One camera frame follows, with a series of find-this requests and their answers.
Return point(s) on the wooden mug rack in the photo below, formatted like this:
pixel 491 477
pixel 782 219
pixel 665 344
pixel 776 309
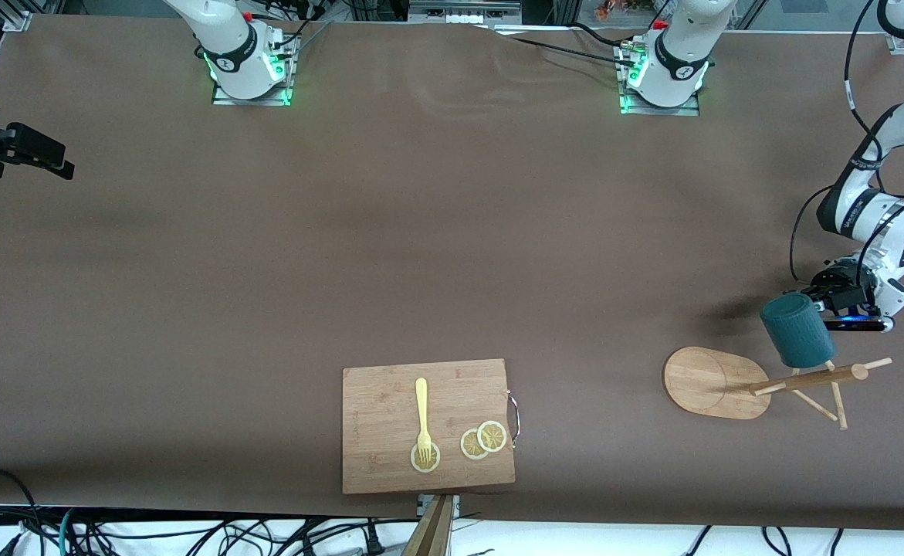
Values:
pixel 699 382

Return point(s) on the table cover sheet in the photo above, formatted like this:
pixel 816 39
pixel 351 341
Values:
pixel 452 193

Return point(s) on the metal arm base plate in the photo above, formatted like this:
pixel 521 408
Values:
pixel 683 111
pixel 224 100

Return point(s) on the teal mug with yellow inside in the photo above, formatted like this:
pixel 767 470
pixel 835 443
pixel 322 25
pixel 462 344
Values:
pixel 795 332

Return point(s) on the wooden post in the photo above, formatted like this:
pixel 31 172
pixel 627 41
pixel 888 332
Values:
pixel 432 533

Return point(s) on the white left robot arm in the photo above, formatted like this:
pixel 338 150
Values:
pixel 868 212

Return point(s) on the wooden cutting board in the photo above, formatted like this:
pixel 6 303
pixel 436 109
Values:
pixel 382 417

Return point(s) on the grey electronics box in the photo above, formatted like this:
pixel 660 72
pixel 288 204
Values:
pixel 463 11

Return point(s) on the lemon slice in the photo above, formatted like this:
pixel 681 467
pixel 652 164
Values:
pixel 434 462
pixel 492 436
pixel 468 446

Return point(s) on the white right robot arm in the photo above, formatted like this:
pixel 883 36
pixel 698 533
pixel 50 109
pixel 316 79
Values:
pixel 228 38

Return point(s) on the metal bracket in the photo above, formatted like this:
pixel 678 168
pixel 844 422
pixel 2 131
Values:
pixel 456 506

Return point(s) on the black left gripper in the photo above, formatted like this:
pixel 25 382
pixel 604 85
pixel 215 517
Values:
pixel 840 282

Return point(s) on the colourful small object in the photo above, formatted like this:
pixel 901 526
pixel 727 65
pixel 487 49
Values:
pixel 610 9

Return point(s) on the yellow plastic fork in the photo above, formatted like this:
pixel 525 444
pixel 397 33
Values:
pixel 421 401

